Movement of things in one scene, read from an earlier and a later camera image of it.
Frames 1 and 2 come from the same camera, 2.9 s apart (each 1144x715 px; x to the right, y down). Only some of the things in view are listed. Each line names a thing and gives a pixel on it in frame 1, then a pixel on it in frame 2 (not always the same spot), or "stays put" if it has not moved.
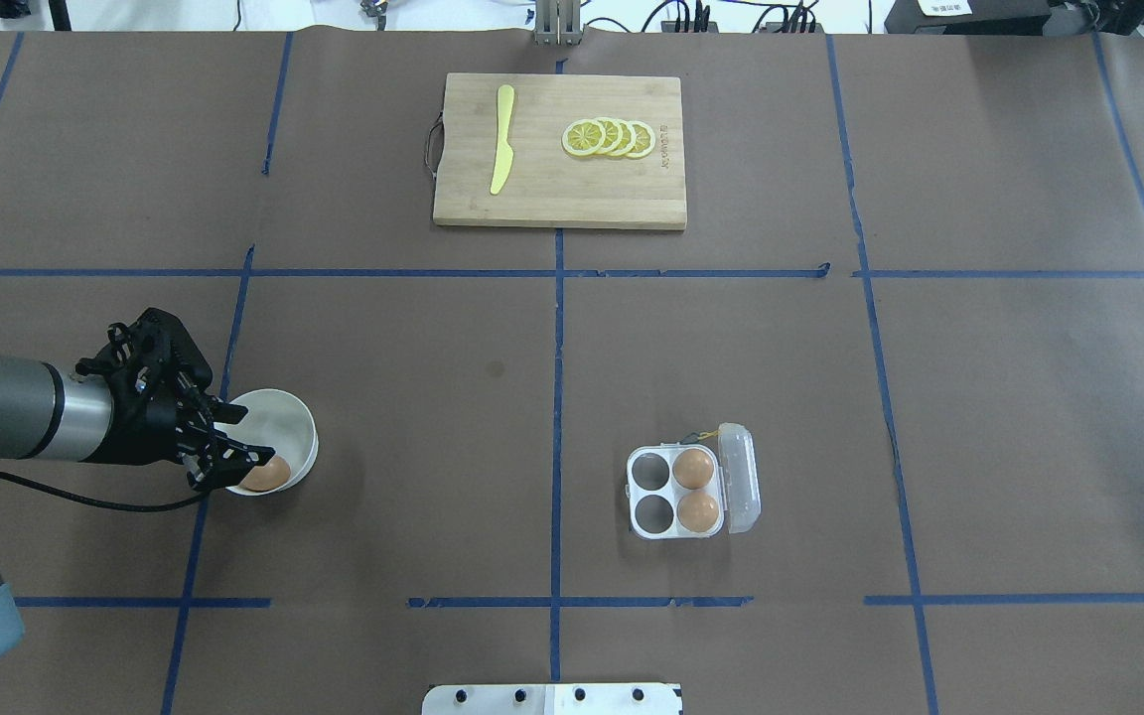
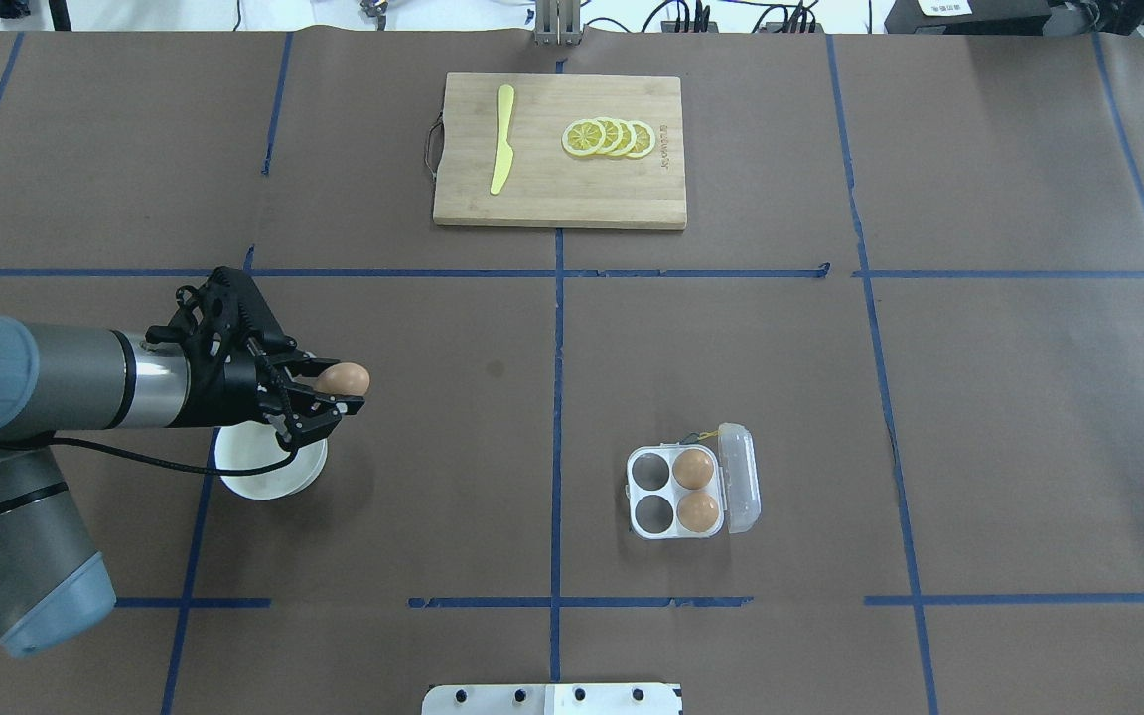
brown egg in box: (692, 468) stays put
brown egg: (273, 476) -> (346, 379)
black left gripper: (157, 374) -> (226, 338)
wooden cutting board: (546, 185) stays put
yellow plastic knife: (504, 153) stays put
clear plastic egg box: (699, 488) stays put
